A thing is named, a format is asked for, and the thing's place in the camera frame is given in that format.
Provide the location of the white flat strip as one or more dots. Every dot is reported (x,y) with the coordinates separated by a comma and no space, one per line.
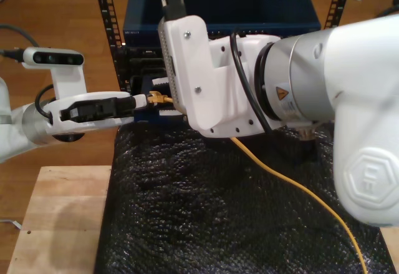
(11,223)

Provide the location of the black perforated rack post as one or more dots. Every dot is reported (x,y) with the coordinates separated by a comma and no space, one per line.
(335,2)
(107,12)

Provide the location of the blue rack chassis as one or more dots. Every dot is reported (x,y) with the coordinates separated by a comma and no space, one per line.
(146,120)

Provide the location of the blue network switch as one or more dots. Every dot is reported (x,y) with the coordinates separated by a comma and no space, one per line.
(218,5)

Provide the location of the black textured mat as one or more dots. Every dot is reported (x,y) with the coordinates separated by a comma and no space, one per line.
(202,208)

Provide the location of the black rack server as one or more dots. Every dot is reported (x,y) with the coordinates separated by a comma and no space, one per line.
(140,58)

